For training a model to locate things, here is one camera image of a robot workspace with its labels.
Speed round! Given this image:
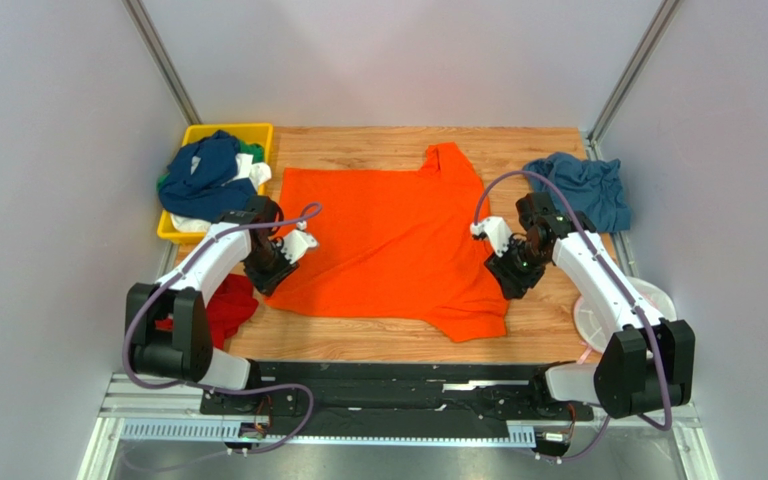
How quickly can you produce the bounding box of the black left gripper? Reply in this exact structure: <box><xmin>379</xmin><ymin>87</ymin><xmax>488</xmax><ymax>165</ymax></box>
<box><xmin>243</xmin><ymin>239</ymin><xmax>299</xmax><ymax>299</ymax></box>

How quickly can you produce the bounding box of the orange t-shirt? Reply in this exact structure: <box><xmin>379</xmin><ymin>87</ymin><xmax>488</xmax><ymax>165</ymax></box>
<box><xmin>267</xmin><ymin>143</ymin><xmax>509</xmax><ymax>342</ymax></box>

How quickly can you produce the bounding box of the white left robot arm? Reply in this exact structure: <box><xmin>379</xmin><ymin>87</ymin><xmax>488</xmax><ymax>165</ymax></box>
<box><xmin>122</xmin><ymin>195</ymin><xmax>318</xmax><ymax>393</ymax></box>

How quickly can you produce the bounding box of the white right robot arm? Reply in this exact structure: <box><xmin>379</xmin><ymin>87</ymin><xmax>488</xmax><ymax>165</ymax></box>
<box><xmin>470</xmin><ymin>192</ymin><xmax>696</xmax><ymax>419</ymax></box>

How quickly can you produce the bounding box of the red t-shirt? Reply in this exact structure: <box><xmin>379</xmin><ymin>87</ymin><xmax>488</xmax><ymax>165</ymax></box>
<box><xmin>154</xmin><ymin>272</ymin><xmax>261</xmax><ymax>352</ymax></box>

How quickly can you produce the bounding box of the navy blue t-shirt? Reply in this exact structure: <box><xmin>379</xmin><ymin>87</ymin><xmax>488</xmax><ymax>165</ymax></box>
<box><xmin>158</xmin><ymin>130</ymin><xmax>257</xmax><ymax>222</ymax></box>

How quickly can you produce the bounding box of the white t-shirt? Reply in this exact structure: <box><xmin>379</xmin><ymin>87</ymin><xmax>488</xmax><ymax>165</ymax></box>
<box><xmin>170</xmin><ymin>153</ymin><xmax>272</xmax><ymax>233</ymax></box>

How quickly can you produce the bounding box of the white mesh laundry bag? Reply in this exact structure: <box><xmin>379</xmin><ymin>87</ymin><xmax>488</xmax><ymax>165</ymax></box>
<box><xmin>573</xmin><ymin>277</ymin><xmax>678</xmax><ymax>354</ymax></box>

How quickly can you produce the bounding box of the teal blue t-shirt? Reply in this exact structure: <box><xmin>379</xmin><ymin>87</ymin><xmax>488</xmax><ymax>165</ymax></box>
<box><xmin>523</xmin><ymin>152</ymin><xmax>633</xmax><ymax>233</ymax></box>

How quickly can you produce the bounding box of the green t-shirt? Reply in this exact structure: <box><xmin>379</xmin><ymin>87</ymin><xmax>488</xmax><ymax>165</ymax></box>
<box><xmin>194</xmin><ymin>135</ymin><xmax>266</xmax><ymax>178</ymax></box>

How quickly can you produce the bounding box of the yellow plastic bin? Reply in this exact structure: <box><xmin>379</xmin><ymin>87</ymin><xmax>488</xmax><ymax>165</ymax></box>
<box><xmin>156</xmin><ymin>123</ymin><xmax>274</xmax><ymax>245</ymax></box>

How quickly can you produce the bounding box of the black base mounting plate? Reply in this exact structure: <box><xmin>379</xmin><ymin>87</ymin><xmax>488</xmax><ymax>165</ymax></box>
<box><xmin>198</xmin><ymin>362</ymin><xmax>610</xmax><ymax>442</ymax></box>

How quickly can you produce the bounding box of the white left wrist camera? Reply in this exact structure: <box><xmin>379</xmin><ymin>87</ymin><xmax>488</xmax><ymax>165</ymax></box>
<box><xmin>281</xmin><ymin>221</ymin><xmax>319</xmax><ymax>264</ymax></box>

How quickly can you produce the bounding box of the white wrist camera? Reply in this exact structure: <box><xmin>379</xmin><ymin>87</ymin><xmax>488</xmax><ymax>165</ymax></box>
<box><xmin>281</xmin><ymin>221</ymin><xmax>319</xmax><ymax>264</ymax></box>
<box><xmin>470</xmin><ymin>216</ymin><xmax>513</xmax><ymax>257</ymax></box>

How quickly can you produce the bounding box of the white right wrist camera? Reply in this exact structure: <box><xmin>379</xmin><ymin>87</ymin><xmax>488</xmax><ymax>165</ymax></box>
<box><xmin>470</xmin><ymin>216</ymin><xmax>513</xmax><ymax>257</ymax></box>

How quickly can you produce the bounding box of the aluminium frame rail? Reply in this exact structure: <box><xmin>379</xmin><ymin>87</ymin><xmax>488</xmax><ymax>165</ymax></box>
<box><xmin>78</xmin><ymin>361</ymin><xmax>717</xmax><ymax>479</ymax></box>

